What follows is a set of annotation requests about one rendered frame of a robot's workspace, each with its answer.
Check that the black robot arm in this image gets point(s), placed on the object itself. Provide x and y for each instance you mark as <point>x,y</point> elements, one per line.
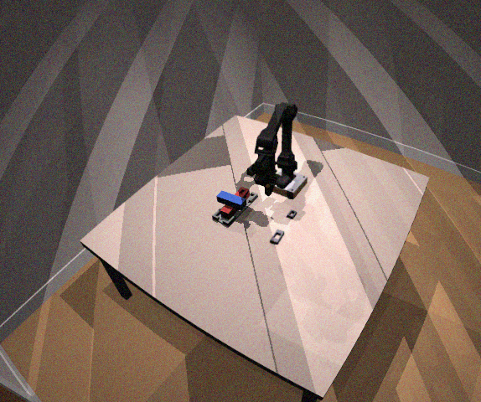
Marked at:
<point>283,115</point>

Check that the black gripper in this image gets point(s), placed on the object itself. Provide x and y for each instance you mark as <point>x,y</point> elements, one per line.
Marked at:
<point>280,181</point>

